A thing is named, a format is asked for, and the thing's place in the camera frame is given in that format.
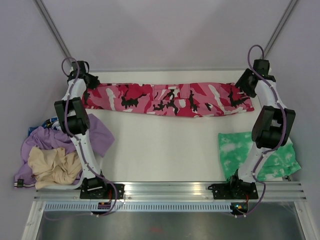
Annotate purple trousers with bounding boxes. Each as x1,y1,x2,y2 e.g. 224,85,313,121
13,114,115,188

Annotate pink camouflage trousers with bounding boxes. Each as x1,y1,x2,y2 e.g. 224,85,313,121
82,82,254,118

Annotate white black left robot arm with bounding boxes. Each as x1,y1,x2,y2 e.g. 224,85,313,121
54,57,109,200

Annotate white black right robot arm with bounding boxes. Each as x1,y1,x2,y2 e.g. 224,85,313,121
227,59,296,198

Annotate green white folded trousers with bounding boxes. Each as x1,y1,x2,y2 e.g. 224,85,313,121
218,132,301,182

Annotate blue white patterned garment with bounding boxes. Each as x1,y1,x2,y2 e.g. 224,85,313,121
27,117,62,137

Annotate beige garment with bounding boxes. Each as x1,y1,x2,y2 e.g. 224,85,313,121
27,146,82,190

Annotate aluminium frame rear rail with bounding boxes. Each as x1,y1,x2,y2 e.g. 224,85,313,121
90,66,247,73

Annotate aluminium frame rear left post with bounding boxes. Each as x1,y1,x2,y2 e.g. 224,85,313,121
33,0,72,58

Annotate aluminium frame post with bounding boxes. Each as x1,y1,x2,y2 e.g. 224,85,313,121
33,0,72,58
264,0,300,58

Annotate aluminium frame rear right post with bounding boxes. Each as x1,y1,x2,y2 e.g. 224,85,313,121
264,0,300,58

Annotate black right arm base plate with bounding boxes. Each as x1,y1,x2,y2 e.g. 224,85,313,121
208,183,259,200

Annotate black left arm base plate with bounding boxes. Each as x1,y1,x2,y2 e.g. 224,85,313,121
79,183,125,200

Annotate aluminium front rail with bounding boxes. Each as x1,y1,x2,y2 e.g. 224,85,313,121
33,181,307,202

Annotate white slotted cable duct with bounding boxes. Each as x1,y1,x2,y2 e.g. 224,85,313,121
44,201,247,213

